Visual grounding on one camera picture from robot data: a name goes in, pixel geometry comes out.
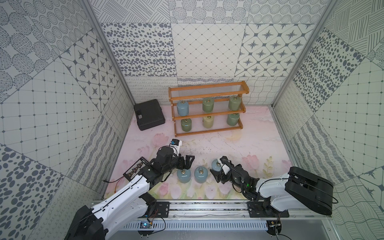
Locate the blue canister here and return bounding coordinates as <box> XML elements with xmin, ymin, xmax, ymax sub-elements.
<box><xmin>211</xmin><ymin>159</ymin><xmax>222</xmax><ymax>172</ymax></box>
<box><xmin>177</xmin><ymin>169</ymin><xmax>192</xmax><ymax>184</ymax></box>
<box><xmin>194</xmin><ymin>166</ymin><xmax>208</xmax><ymax>184</ymax></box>
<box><xmin>177</xmin><ymin>101</ymin><xmax>189</xmax><ymax>117</ymax></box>

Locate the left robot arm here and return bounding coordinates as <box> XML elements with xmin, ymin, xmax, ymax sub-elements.
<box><xmin>65</xmin><ymin>145</ymin><xmax>195</xmax><ymax>240</ymax></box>

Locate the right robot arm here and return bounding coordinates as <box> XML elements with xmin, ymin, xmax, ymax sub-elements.
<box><xmin>210</xmin><ymin>156</ymin><xmax>339</xmax><ymax>218</ymax></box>

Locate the wooden three-tier shelf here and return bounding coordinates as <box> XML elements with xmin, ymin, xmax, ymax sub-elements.
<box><xmin>168</xmin><ymin>81</ymin><xmax>250</xmax><ymax>137</ymax></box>

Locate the green canister bottom left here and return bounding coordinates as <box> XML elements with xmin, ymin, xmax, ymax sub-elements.
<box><xmin>181</xmin><ymin>119</ymin><xmax>192</xmax><ymax>132</ymax></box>

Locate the floral pink table mat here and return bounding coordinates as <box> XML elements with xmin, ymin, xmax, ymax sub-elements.
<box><xmin>105</xmin><ymin>106</ymin><xmax>292</xmax><ymax>200</ymax></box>

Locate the green canister bottom right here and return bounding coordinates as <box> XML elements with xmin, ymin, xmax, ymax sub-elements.
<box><xmin>227</xmin><ymin>113</ymin><xmax>240</xmax><ymax>126</ymax></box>

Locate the light green canister bottom centre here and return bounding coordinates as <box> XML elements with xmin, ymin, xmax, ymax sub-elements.
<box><xmin>203</xmin><ymin>116</ymin><xmax>214</xmax><ymax>129</ymax></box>

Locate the black plastic case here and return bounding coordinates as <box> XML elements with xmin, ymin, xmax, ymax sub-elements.
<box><xmin>134</xmin><ymin>99</ymin><xmax>166</xmax><ymax>131</ymax></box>

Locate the green canister middle centre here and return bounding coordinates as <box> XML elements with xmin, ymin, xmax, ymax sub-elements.
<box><xmin>202</xmin><ymin>97</ymin><xmax>215</xmax><ymax>113</ymax></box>

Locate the green canister middle right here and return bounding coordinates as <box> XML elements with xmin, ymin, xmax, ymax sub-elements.
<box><xmin>228</xmin><ymin>96</ymin><xmax>242</xmax><ymax>111</ymax></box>

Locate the left controller board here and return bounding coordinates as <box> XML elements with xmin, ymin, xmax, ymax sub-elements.
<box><xmin>138</xmin><ymin>221</ymin><xmax>154</xmax><ymax>237</ymax></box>

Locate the controller board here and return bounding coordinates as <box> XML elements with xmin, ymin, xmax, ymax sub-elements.
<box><xmin>138</xmin><ymin>221</ymin><xmax>154</xmax><ymax>237</ymax></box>
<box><xmin>267</xmin><ymin>220</ymin><xmax>282</xmax><ymax>236</ymax></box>

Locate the right controller board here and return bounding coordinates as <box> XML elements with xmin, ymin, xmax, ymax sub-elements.
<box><xmin>267</xmin><ymin>220</ymin><xmax>282</xmax><ymax>236</ymax></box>

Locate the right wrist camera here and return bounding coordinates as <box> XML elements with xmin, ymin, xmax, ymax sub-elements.
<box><xmin>222</xmin><ymin>164</ymin><xmax>231</xmax><ymax>175</ymax></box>

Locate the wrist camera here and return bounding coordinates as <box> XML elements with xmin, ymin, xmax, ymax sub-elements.
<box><xmin>222</xmin><ymin>164</ymin><xmax>231</xmax><ymax>175</ymax></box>
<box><xmin>169</xmin><ymin>139</ymin><xmax>182</xmax><ymax>155</ymax></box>

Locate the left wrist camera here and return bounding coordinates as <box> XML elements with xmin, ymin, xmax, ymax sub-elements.
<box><xmin>169</xmin><ymin>139</ymin><xmax>182</xmax><ymax>155</ymax></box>

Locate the aluminium mounting rail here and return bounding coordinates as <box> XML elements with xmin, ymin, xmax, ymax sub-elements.
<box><xmin>89</xmin><ymin>199</ymin><xmax>332</xmax><ymax>222</ymax></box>

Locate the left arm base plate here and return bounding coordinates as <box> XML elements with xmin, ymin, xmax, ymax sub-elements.
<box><xmin>141</xmin><ymin>202</ymin><xmax>170</xmax><ymax>218</ymax></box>

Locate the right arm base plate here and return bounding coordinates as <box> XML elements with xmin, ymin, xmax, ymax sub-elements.
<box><xmin>247</xmin><ymin>202</ymin><xmax>290</xmax><ymax>218</ymax></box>

